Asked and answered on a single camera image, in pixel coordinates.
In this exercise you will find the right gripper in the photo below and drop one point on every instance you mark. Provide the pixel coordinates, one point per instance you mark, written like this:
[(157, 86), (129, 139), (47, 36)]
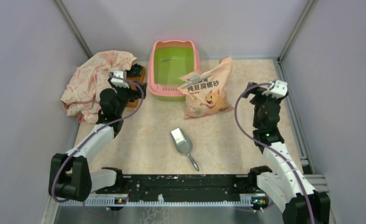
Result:
[(252, 88)]

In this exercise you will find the white bag sealing clip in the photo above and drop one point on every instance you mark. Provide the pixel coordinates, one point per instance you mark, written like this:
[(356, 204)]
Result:
[(194, 79)]

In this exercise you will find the metal litter scoop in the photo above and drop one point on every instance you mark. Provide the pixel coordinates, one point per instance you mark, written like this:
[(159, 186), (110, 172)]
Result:
[(184, 145)]

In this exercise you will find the pink cat litter bag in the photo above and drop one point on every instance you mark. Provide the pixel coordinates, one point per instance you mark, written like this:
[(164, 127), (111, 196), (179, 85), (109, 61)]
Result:
[(209, 96)]

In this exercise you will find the dark plant in tray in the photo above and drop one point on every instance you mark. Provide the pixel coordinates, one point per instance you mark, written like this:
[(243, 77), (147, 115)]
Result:
[(135, 71)]

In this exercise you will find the pink floral cloth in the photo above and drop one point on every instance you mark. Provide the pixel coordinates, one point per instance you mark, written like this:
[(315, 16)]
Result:
[(81, 96)]

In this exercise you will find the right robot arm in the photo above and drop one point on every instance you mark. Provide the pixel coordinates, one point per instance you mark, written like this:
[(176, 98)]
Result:
[(297, 199)]

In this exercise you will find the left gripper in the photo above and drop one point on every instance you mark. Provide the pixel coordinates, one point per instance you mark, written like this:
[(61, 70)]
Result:
[(139, 94)]

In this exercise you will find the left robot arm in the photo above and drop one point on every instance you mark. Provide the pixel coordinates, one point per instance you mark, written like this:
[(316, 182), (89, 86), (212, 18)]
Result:
[(70, 177)]

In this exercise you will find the pink and green litter box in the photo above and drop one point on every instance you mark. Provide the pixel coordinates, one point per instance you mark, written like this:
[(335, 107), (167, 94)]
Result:
[(170, 60)]

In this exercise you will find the orange wooden tray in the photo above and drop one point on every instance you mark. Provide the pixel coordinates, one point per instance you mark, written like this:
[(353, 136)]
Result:
[(140, 80)]

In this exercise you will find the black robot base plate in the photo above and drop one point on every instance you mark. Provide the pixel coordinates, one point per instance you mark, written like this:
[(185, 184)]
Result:
[(188, 189)]

